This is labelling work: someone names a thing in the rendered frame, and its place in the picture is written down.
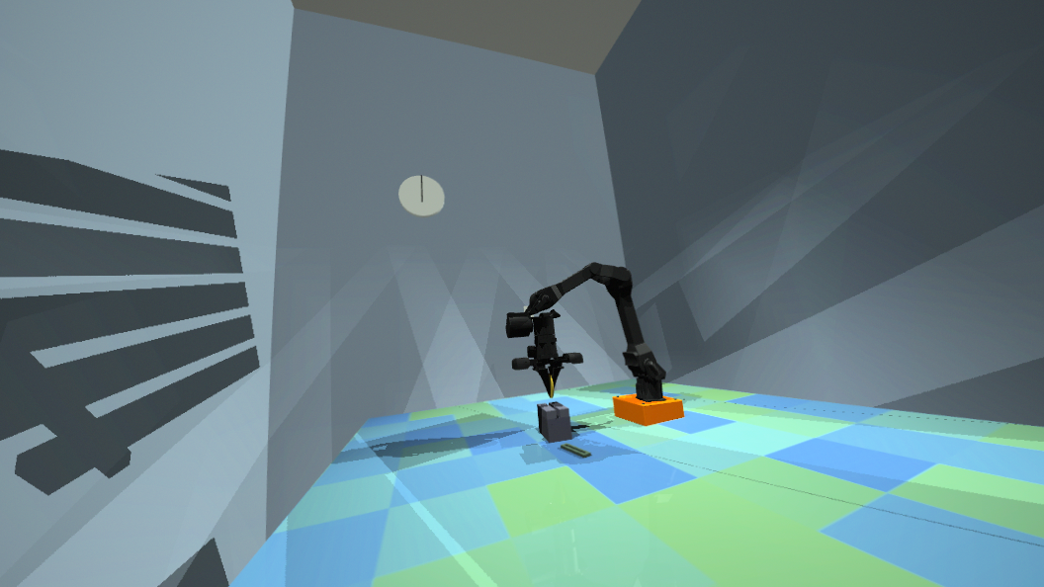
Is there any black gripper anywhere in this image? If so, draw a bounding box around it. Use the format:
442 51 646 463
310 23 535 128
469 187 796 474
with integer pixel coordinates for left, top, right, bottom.
512 334 583 394

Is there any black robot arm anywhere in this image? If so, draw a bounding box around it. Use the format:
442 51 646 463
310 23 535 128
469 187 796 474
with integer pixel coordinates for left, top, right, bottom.
505 262 666 402

